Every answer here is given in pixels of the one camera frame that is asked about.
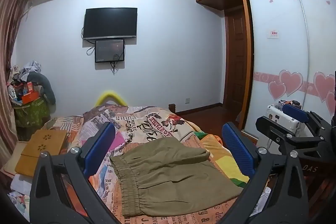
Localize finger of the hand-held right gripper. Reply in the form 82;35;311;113
282;104;332;136
256;116;328;154

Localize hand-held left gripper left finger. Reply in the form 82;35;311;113
29;122;124;224

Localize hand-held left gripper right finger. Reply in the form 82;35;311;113
218;122;309;224

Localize olive green pants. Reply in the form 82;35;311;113
110;137;243;217

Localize white appliance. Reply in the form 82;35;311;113
265;101;302;132

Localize pink cloth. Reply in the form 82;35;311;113
106;130;127;155

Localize multicolour striped blanket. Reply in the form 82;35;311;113
199;133;250;185

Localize printed newspaper-pattern blanket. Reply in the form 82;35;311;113
8;105;271;224

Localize yellow curved hoop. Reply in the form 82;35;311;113
95;90;127;106

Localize white heart-print wardrobe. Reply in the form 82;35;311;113
243;0;336;135

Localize wooden lap desk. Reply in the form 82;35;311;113
15;130;68;177

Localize brown wooden door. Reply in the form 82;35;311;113
224;7;254;122

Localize orange box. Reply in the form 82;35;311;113
21;91;40;104

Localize beige cushion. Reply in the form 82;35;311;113
3;141;27;175

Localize small black monitor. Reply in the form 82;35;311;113
95;39;125;63

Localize pile of clothes clutter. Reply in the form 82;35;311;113
8;60;42;98

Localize striped brown curtain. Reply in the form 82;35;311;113
0;0;33;140

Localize black hanging cable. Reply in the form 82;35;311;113
110;53;124;76

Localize black wall television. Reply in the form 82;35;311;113
83;7;138;40

